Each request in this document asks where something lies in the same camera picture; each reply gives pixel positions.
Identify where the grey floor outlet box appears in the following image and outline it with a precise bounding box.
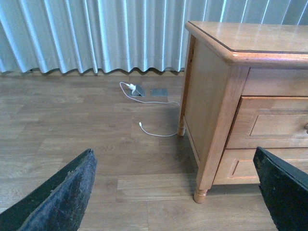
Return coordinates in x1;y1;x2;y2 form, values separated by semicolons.
130;84;145;97

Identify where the white charging cable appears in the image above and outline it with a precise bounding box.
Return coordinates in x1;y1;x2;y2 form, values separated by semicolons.
119;81;181;138

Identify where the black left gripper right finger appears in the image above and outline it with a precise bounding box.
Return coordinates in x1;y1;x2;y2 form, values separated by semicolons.
253;147;308;231

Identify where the white plug adapter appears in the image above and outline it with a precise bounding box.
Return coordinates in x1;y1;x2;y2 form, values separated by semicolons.
125;83;136;91

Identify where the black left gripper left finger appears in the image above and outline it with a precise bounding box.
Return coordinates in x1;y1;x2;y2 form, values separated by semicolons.
0;149;97;231

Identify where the grey floor cover plate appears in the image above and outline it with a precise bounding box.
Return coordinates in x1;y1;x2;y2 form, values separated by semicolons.
150;89;168;97

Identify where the wooden nightstand cabinet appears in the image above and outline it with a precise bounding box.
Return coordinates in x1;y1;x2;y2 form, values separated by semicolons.
178;21;308;203

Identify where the grey pleated curtain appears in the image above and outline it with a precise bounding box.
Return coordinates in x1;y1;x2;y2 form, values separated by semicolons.
0;0;308;73

